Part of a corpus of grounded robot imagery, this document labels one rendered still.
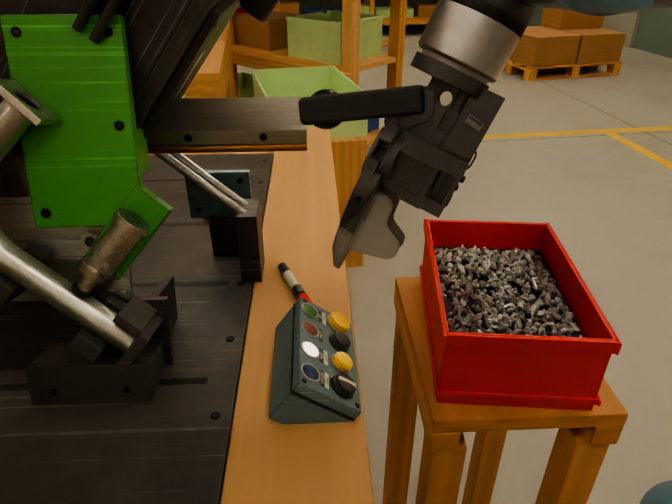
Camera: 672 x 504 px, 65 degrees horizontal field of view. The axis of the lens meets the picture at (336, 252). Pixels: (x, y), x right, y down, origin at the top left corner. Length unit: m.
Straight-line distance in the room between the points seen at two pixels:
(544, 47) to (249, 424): 6.04
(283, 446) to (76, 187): 0.34
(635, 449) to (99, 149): 1.72
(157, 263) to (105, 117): 0.33
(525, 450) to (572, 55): 5.40
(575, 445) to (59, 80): 0.77
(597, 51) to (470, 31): 6.43
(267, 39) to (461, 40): 3.16
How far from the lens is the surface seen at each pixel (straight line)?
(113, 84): 0.59
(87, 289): 0.61
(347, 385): 0.56
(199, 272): 0.83
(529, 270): 0.90
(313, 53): 3.26
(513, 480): 1.72
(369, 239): 0.49
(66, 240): 0.65
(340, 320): 0.64
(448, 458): 0.80
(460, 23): 0.46
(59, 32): 0.61
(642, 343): 2.37
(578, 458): 0.86
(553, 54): 6.52
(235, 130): 0.69
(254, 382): 0.63
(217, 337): 0.69
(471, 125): 0.47
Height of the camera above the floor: 1.34
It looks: 31 degrees down
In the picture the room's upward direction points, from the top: straight up
